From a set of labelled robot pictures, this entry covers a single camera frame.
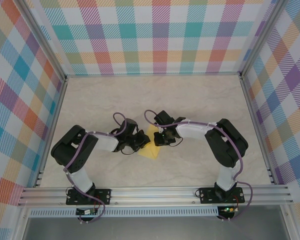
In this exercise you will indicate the yellow paper sheet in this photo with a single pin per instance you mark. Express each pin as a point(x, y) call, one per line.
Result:
point(152, 152)

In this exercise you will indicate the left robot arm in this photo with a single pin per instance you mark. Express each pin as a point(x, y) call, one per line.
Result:
point(82, 180)

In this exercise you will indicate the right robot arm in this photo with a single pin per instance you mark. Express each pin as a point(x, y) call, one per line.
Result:
point(227, 177)

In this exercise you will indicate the small green circuit board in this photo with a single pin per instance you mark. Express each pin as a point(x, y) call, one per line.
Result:
point(86, 212)

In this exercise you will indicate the grey metal panel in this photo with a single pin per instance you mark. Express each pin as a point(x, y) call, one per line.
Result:
point(152, 228)

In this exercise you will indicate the small circuit board with LED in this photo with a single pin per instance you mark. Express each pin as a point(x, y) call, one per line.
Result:
point(228, 209)

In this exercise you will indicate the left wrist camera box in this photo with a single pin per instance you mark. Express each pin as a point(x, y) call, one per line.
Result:
point(130, 126)

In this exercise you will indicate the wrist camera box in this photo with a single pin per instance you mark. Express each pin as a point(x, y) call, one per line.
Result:
point(130, 126)
point(163, 117)

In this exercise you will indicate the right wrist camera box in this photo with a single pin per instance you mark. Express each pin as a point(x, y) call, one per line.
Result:
point(163, 117)

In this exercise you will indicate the wide aluminium frame rail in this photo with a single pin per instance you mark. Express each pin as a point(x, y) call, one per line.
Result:
point(152, 196)

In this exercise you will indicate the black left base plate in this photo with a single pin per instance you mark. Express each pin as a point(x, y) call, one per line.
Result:
point(103, 196)

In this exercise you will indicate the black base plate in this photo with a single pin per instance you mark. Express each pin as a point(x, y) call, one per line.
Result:
point(103, 196)
point(207, 196)

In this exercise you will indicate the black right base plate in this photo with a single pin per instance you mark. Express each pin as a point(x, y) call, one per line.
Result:
point(207, 196)

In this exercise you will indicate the aluminium side rail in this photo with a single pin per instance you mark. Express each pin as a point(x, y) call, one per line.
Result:
point(257, 132)
point(51, 132)

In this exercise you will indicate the aluminium frame post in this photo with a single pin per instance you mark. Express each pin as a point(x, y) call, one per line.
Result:
point(42, 40)
point(261, 37)

